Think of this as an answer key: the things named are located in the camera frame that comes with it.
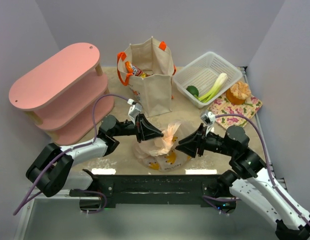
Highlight orange banana print plastic bag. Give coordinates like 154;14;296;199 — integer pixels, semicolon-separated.
133;121;194;172

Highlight orange yellow snack bag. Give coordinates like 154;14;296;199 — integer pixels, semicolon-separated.
125;61;148;78

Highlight canvas tote bag orange handles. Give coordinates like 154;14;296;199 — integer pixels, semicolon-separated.
117;37;176;117

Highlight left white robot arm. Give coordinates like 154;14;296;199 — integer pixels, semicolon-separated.
26;113;163;197

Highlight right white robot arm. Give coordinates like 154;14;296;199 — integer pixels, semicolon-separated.
176;125;310;240

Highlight floral pattern tray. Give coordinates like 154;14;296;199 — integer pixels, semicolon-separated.
208;93;263;129

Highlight orange frosted muffin toy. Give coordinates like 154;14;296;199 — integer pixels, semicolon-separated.
226;81;251;105

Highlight pink three tier shelf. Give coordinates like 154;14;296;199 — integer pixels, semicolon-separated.
8;42;114;145

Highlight dark green lime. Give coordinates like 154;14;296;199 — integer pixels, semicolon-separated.
186;85;199;98

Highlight green celery stalks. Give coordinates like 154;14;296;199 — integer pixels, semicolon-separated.
198;72;228;103

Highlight white plastic basket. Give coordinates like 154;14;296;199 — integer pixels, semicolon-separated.
172;51;243;109

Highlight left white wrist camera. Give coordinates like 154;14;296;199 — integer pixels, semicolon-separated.
127;98;142;124

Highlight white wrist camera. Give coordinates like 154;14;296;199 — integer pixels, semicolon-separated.
127;98;142;124
200;110;216;135

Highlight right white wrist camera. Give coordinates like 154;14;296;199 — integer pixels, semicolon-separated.
200;110;216;135

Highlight black base mount frame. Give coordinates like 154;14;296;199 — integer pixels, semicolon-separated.
69;170;238;213

